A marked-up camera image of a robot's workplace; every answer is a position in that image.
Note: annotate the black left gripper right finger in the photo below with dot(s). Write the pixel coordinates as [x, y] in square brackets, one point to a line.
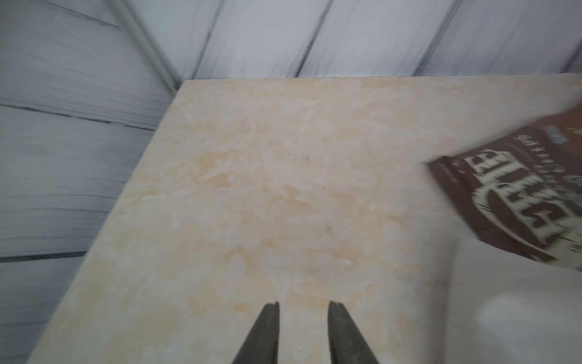
[346, 342]

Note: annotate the small beige cloth bag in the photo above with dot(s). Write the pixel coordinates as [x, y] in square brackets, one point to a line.
[503, 308]

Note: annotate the brown Kettle chips bag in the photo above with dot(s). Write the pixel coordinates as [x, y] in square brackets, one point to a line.
[522, 192]

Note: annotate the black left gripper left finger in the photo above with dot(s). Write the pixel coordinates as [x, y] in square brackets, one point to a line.
[262, 342]

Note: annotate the left aluminium frame post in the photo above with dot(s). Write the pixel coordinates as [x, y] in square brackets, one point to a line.
[131, 20]

